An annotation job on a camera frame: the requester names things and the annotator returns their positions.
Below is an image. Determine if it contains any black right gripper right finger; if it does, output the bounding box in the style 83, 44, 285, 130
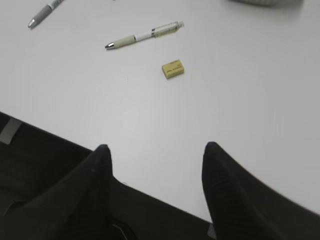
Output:
201, 141, 320, 240

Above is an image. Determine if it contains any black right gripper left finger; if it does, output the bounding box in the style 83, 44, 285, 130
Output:
0, 144, 112, 240

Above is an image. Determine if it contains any grey grip white pen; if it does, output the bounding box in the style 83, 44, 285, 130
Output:
27, 0, 64, 29

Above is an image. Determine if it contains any yellow eraser right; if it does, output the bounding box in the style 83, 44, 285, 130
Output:
161, 59, 185, 80

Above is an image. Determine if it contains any beige grip white pen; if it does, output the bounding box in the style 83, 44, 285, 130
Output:
104, 21, 184, 51

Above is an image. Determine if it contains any light green plastic basket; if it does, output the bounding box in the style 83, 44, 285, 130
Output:
234, 0, 301, 7

